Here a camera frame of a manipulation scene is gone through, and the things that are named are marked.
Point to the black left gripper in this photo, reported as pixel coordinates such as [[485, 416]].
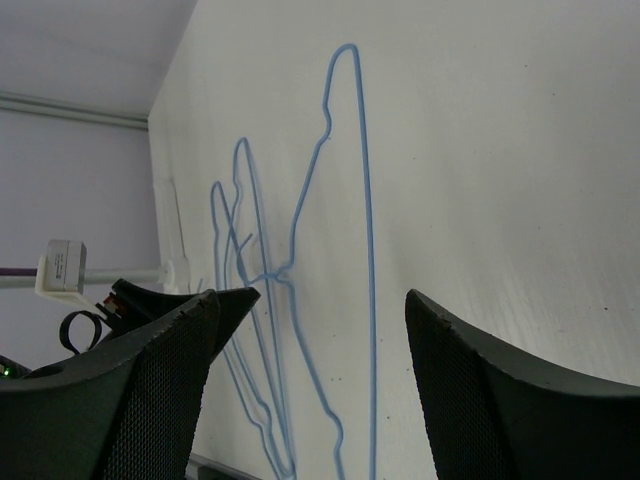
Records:
[[130, 306]]

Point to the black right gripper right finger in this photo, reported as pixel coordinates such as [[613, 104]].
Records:
[[494, 411]]

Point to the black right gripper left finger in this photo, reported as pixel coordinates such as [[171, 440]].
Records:
[[127, 409]]

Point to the blue wire hanger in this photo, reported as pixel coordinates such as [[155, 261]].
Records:
[[256, 409], [278, 275], [253, 267]]

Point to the grey clothes rack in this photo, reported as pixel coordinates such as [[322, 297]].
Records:
[[173, 272]]

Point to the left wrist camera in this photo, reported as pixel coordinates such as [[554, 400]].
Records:
[[60, 274]]

